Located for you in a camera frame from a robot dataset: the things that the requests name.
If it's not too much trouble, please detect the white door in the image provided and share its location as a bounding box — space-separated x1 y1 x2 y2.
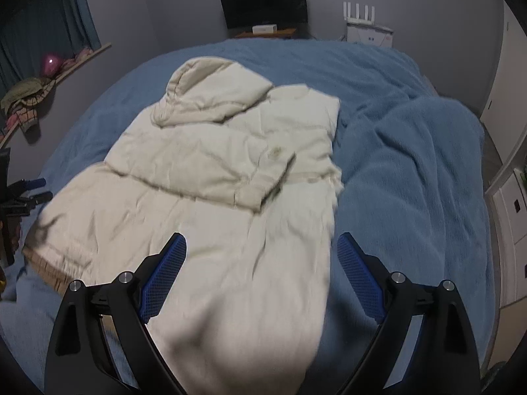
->
480 0 527 133

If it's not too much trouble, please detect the teal curtain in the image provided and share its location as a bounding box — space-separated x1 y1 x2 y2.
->
0 0 102 91

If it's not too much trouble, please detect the wooden desk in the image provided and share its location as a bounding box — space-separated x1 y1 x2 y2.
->
235 27 298 39

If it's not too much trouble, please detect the white router with antennas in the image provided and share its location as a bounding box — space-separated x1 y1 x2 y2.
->
343 2 394 34

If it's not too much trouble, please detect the pink cloth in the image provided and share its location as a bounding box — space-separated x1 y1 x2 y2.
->
62 47 94 71

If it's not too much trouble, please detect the white box with red label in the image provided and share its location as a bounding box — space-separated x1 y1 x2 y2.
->
347 30 392 47

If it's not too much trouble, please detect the pink ball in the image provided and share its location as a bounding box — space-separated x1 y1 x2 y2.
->
42 53 64 77

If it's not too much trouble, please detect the plaid cloth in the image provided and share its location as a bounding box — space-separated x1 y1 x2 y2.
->
6 78 57 135

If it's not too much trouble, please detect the green cloth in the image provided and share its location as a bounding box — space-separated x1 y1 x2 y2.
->
0 76 45 111

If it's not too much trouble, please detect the white drawer cabinet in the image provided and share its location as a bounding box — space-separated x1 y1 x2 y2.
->
484 168 527 310

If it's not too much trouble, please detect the blue fleece blanket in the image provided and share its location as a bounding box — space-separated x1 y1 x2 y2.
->
0 39 495 395

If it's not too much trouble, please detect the black monitor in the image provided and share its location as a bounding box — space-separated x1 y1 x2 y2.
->
218 0 309 30

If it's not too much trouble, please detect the cream hooded jacket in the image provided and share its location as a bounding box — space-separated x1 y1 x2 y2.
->
22 57 345 395

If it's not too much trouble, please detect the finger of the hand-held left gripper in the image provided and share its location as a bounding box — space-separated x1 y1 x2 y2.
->
8 178 47 192
12 191 53 215

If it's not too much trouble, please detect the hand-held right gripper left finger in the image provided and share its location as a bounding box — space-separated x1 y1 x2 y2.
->
44 232 188 395

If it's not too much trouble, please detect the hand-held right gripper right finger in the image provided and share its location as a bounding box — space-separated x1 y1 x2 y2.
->
337 232 482 395

